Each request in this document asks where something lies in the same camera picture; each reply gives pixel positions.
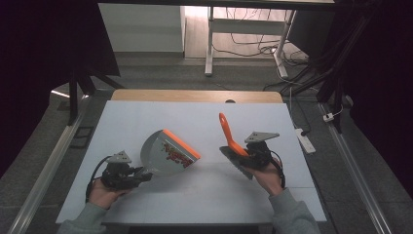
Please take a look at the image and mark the tangle of floor cables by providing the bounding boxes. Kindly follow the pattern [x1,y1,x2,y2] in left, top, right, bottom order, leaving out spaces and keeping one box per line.
[212,7,310,66]

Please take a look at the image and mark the black power strip cable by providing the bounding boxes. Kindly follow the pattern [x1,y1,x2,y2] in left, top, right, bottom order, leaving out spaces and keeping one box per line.
[293,96,312,137]

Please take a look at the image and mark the white power strip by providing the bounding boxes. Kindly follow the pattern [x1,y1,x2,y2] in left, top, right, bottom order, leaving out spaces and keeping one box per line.
[294,128,317,155]

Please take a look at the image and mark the person's right hand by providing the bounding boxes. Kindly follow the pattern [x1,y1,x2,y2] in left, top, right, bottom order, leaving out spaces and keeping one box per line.
[241,157,287,197]

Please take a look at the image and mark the white board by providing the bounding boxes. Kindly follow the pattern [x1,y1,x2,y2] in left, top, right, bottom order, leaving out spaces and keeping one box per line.
[55,99,327,225]

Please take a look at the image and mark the person's left hand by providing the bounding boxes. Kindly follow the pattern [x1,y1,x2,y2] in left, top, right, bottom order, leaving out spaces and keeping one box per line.
[88,177,131,211]

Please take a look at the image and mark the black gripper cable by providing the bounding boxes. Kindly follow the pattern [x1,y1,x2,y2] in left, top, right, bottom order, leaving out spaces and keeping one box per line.
[270,149,287,190]
[84,155,113,205]

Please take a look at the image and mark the white desk frame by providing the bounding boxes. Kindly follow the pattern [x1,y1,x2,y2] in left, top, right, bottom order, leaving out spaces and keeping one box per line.
[204,6,297,79]

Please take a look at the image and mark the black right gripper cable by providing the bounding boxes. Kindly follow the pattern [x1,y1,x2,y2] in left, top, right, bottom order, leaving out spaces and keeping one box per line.
[270,149,287,190]

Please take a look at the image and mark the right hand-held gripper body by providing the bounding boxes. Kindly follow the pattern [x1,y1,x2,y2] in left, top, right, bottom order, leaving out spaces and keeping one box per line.
[244,131,281,171]

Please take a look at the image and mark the grey dustpan with orange edge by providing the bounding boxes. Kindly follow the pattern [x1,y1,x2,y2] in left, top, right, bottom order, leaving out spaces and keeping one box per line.
[139,128,202,177]

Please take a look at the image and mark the black curtain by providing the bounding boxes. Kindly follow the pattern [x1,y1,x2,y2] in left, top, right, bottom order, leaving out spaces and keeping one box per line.
[337,0,413,198]
[0,0,121,179]

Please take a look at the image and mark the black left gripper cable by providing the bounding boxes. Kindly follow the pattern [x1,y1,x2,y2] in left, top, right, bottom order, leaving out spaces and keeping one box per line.
[84,155,113,205]

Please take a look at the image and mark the orange-handled grey brush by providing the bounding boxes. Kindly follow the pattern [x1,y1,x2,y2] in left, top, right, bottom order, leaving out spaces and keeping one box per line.
[218,112,255,181]

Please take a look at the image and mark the black metal stand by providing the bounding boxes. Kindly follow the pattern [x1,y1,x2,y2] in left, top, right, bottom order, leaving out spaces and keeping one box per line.
[264,9,374,135]

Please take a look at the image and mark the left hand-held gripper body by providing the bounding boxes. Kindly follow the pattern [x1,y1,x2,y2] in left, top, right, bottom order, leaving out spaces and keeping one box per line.
[100,149,138,191]

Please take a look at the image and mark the aluminium rail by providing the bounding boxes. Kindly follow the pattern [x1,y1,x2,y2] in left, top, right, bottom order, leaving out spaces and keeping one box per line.
[7,93,93,234]
[317,102,394,234]

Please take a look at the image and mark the black tripod stand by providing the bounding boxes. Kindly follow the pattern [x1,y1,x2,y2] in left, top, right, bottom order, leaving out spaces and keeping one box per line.
[65,64,127,127]

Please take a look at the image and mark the wooden table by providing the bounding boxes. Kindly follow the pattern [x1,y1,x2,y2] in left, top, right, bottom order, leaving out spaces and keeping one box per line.
[110,89,284,104]

